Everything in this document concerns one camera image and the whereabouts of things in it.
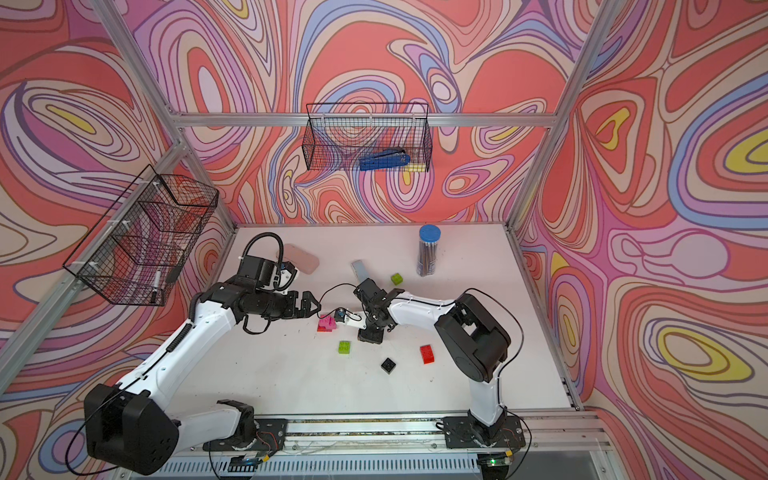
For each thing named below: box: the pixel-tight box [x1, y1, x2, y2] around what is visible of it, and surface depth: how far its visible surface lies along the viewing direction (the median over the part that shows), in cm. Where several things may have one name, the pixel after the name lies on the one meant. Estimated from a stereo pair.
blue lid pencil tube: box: [416, 224, 441, 277], surface depth 94 cm
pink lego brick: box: [317, 314, 337, 333], surface depth 91 cm
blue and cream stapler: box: [351, 259, 370, 284], surface depth 104 cm
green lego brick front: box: [338, 341, 351, 354], surface depth 88 cm
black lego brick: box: [381, 357, 396, 375], surface depth 85 cm
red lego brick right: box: [420, 344, 435, 365], surface depth 88 cm
